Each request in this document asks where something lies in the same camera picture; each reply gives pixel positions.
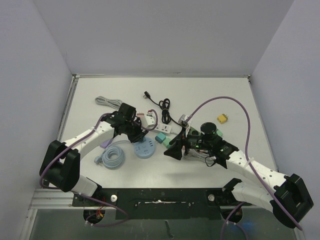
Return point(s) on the pink charger near strip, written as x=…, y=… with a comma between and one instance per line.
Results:
x=140, y=115

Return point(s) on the green power strip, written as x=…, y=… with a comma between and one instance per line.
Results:
x=192, y=131

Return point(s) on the yellow charger far right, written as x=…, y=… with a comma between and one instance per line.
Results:
x=222, y=118

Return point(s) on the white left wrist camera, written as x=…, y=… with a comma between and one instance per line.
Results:
x=149, y=119

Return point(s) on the white USB power strip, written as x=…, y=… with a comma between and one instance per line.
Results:
x=165, y=129

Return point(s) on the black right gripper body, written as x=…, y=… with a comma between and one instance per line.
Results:
x=184, y=143

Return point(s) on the mint charger by green strip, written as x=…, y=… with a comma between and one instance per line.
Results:
x=219, y=133

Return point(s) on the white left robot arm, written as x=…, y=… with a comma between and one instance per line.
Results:
x=62, y=161

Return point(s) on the teal charger dark base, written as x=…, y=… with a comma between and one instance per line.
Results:
x=160, y=138

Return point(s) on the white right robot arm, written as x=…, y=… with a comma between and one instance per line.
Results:
x=287, y=197

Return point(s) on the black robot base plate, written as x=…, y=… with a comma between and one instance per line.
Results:
x=162, y=203

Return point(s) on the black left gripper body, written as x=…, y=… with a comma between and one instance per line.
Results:
x=134, y=130

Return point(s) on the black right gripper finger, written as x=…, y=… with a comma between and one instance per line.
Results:
x=175, y=152
x=179, y=137

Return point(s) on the round blue power socket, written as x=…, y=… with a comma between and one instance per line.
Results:
x=144, y=149

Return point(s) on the aluminium frame rail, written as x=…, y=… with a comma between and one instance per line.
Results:
x=44, y=199

